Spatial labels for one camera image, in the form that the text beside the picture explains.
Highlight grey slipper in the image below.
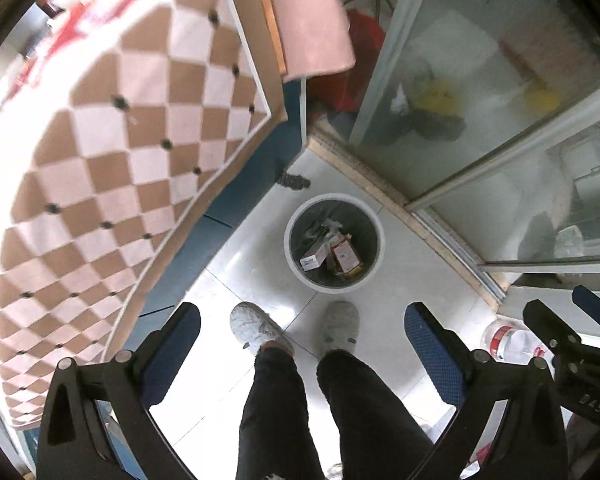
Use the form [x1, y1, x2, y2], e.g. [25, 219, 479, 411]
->
[321, 301, 361, 356]
[229, 302, 296, 358]

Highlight grey left slipper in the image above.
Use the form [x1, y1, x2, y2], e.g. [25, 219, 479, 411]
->
[229, 302, 296, 358]

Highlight white cardboard box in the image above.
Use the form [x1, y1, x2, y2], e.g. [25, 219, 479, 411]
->
[300, 242, 331, 272]

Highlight cartons inside bin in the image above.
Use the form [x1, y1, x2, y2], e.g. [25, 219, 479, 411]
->
[330, 237, 363, 276]

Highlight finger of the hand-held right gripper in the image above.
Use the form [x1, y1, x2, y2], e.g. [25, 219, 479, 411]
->
[522, 299, 581, 358]
[571, 285, 600, 330]

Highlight glass sliding door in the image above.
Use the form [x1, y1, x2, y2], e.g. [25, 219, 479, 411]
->
[347, 0, 600, 311]

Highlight person's right leg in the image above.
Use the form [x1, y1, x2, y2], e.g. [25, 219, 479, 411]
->
[316, 350, 438, 480]

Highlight white bin with dark liner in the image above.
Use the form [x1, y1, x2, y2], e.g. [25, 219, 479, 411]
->
[284, 193, 385, 292]

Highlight clear plastic jar red label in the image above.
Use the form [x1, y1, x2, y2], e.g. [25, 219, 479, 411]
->
[481, 316, 555, 367]

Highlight yellow object behind glass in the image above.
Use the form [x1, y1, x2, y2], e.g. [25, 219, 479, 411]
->
[414, 77, 463, 113]
[524, 82, 562, 113]

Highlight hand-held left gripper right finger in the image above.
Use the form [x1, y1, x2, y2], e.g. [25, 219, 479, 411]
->
[404, 301, 568, 480]

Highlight wooden board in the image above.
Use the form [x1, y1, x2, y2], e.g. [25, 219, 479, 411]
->
[252, 0, 288, 77]

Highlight grey right slipper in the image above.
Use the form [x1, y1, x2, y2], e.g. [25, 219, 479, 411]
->
[321, 301, 361, 356]

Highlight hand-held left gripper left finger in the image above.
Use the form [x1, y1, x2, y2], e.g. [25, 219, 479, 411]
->
[36, 302, 202, 480]

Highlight red chair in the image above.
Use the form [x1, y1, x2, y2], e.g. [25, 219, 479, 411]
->
[307, 8, 387, 113]

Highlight crumpled clear plastic wrap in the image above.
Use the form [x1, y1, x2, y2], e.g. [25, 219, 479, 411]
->
[305, 212, 346, 243]

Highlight person's leg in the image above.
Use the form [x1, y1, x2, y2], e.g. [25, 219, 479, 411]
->
[236, 344, 326, 480]
[316, 350, 438, 480]

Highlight blue bed frame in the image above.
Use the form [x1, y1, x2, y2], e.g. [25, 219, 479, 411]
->
[139, 79, 308, 321]

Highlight brown white checkered blanket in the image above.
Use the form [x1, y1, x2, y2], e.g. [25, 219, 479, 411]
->
[0, 0, 273, 428]

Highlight person's left leg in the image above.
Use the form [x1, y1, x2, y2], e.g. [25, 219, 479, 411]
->
[236, 344, 326, 480]

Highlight pink cloth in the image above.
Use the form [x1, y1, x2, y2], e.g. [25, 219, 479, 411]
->
[262, 0, 357, 82]

